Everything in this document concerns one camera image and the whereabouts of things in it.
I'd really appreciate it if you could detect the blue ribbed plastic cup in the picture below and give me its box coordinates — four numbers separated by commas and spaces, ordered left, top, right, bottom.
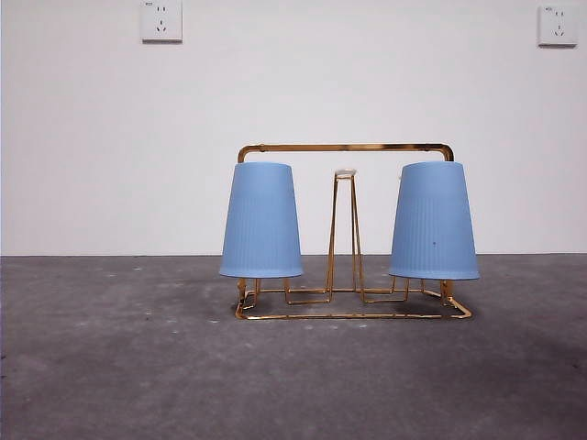
218, 161, 305, 280

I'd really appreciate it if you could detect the gold wire cup rack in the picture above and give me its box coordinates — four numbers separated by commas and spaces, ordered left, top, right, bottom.
235, 142, 473, 321

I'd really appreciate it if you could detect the white wall socket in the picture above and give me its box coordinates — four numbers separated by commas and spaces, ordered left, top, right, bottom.
140, 0, 183, 45
537, 4, 579, 48

